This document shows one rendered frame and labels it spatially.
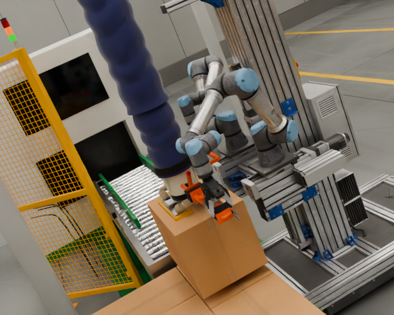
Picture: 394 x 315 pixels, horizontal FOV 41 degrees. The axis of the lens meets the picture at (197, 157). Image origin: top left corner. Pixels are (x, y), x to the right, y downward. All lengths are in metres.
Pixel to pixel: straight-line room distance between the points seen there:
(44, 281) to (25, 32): 8.42
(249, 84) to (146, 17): 9.80
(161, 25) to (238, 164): 9.16
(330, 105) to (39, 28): 9.33
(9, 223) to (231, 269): 1.72
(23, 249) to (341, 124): 2.31
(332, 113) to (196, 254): 1.17
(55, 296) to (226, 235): 1.75
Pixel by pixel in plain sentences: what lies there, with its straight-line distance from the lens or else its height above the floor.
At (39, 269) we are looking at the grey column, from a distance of 4.04.
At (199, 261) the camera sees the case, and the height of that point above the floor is 0.82.
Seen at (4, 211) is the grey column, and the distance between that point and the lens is 3.89.
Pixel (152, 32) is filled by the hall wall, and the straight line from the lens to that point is 12.30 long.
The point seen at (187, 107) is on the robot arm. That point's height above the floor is 1.44.
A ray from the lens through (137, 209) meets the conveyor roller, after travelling 4.50.
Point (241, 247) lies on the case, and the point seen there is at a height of 0.77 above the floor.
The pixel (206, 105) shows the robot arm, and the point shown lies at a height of 1.54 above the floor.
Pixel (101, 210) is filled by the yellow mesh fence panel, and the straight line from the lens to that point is 4.04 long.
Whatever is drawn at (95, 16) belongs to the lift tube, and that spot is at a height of 2.11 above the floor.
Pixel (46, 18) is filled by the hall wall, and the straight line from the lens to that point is 11.96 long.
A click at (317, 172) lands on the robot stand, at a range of 2.94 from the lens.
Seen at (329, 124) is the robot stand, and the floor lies 1.04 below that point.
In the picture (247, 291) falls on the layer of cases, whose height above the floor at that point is 0.54.
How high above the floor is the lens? 2.14
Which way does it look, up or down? 18 degrees down
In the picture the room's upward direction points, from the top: 23 degrees counter-clockwise
